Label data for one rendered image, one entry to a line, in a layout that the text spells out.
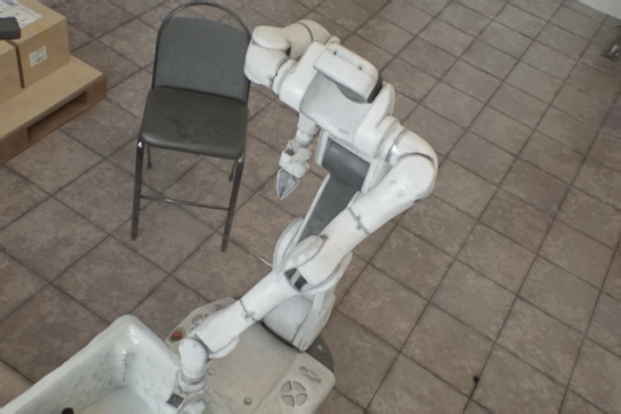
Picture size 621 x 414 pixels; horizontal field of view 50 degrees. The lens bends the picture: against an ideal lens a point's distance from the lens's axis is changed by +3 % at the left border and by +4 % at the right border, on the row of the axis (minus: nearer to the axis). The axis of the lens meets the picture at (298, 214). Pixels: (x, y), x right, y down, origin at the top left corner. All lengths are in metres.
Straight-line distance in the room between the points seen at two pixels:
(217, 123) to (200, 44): 0.33
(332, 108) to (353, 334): 1.54
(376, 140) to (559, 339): 2.12
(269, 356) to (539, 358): 1.35
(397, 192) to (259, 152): 2.16
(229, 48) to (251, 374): 1.29
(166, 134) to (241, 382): 0.97
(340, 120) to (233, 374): 1.13
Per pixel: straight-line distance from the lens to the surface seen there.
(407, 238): 3.33
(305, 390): 2.29
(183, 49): 2.76
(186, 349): 1.48
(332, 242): 1.36
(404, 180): 1.36
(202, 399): 1.67
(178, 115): 2.65
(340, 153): 1.84
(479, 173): 3.88
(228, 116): 2.69
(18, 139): 3.30
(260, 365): 2.37
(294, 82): 1.46
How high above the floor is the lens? 2.37
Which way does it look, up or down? 47 degrees down
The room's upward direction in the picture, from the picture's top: 19 degrees clockwise
